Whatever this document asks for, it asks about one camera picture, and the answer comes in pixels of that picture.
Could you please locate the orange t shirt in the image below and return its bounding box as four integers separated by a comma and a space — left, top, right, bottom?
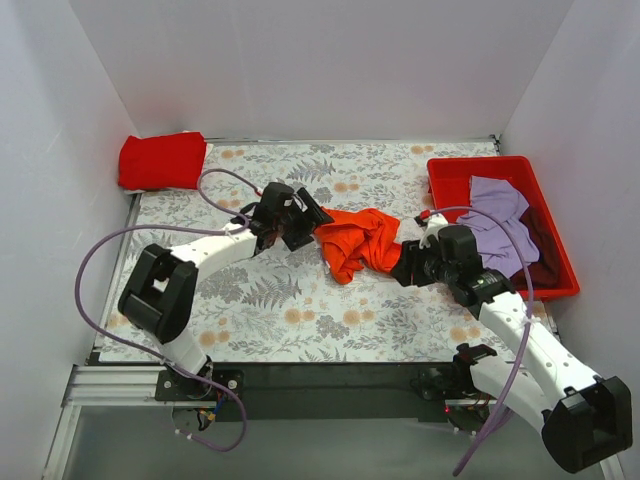
314, 208, 402, 285

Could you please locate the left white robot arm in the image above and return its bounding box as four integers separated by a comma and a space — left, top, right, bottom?
118, 182, 334, 400

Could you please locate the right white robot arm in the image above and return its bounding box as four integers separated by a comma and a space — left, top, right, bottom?
391, 225, 633, 473

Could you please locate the lavender t shirt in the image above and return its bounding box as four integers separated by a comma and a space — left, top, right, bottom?
457, 176, 540, 278

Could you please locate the floral patterned table mat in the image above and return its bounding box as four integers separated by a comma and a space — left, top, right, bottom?
113, 141, 512, 362

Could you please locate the red plastic bin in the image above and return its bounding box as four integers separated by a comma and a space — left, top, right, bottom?
427, 156, 580, 301

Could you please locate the dark maroon t shirt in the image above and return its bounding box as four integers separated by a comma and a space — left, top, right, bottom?
516, 206, 561, 291

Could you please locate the folded red t shirt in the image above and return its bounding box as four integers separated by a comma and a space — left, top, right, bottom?
118, 132, 207, 191

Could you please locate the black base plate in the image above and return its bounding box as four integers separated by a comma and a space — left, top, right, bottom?
155, 361, 506, 423

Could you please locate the aluminium frame rail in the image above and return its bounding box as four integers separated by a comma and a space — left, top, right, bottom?
41, 363, 166, 480

